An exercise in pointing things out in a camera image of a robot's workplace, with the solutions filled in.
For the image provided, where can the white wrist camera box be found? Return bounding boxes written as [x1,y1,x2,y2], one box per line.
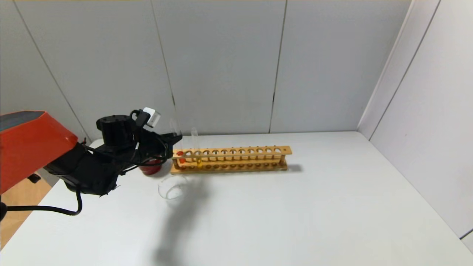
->
[142,107,161,128]

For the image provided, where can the dark red cup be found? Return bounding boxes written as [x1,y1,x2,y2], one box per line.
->
[139,159,163,176]

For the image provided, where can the clear glass dish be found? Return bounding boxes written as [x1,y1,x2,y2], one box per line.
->
[158,175,191,201]

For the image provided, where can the red pigment glass test tube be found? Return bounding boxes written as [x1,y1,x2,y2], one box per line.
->
[169,118,186,165]

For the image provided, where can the thick black cable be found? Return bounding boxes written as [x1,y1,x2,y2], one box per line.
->
[0,188,83,216]

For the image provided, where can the yellow pigment glass test tube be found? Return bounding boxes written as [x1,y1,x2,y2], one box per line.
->
[191,127,203,169]

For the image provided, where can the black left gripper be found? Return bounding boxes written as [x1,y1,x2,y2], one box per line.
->
[137,132,183,165]

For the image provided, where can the wooden test tube rack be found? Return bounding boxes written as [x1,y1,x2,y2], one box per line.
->
[170,146,293,175]

